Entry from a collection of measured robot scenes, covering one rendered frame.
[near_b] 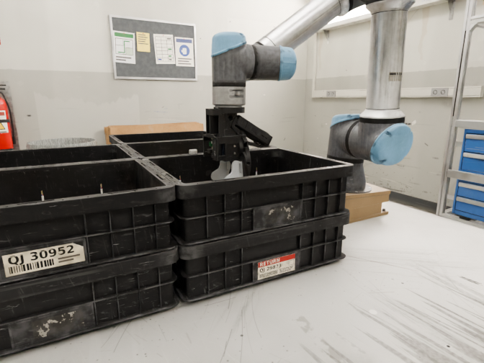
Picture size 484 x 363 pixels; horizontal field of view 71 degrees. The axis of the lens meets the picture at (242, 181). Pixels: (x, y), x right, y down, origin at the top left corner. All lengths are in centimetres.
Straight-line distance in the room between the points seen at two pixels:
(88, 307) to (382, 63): 84
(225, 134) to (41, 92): 312
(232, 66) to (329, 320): 52
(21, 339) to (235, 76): 59
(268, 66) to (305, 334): 54
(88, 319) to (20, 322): 9
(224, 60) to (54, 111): 313
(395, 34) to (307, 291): 65
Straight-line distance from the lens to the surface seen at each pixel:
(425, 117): 373
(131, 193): 55
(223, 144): 75
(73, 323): 63
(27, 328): 62
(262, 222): 66
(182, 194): 57
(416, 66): 382
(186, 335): 60
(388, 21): 98
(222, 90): 75
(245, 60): 76
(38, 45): 381
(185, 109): 403
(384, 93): 97
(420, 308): 73
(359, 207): 110
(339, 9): 106
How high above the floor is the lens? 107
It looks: 14 degrees down
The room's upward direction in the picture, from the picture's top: straight up
